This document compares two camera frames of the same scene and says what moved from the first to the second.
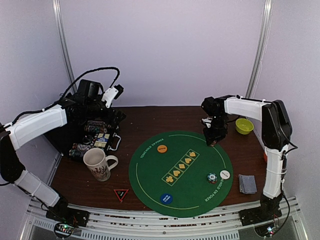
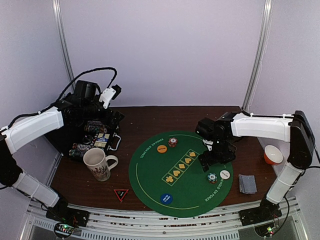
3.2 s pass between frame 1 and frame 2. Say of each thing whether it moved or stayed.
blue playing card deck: stayed
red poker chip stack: moved
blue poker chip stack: stayed
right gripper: moved
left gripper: stayed
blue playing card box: stayed
